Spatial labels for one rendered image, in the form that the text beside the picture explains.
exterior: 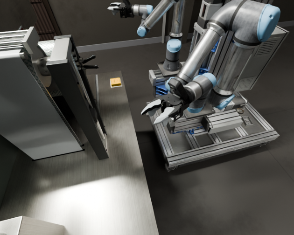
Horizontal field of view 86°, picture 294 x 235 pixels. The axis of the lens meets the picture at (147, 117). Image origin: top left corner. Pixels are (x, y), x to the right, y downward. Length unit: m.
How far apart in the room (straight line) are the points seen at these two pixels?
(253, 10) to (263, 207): 1.65
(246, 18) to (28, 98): 0.85
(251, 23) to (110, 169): 0.86
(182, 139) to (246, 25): 1.21
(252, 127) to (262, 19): 1.49
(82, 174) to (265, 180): 1.78
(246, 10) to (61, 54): 0.68
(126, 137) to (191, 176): 1.07
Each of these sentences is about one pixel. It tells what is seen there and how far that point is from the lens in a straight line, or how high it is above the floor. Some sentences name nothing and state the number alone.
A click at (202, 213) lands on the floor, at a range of 1.74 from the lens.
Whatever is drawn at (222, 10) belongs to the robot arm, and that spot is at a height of 1.43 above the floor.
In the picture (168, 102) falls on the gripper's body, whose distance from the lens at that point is 0.57.
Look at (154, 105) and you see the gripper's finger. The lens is 0.57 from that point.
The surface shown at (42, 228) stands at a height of 1.06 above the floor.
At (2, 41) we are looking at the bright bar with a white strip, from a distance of 0.63.
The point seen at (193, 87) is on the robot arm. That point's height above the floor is 1.25.
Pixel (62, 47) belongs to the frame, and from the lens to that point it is 0.53.
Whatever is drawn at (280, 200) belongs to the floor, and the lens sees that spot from 2.11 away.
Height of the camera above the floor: 1.65
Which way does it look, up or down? 51 degrees down
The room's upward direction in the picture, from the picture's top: straight up
